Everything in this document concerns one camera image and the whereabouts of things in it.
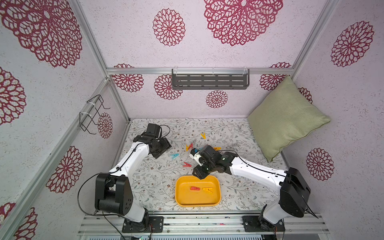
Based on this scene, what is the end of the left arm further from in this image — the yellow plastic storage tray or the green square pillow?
the green square pillow

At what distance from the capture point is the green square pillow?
30.3 inches

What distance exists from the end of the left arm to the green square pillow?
63 centimetres

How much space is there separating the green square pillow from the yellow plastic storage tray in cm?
41

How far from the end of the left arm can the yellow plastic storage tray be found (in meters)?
0.21

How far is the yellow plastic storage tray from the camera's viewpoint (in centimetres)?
81

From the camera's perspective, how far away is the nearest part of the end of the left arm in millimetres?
616
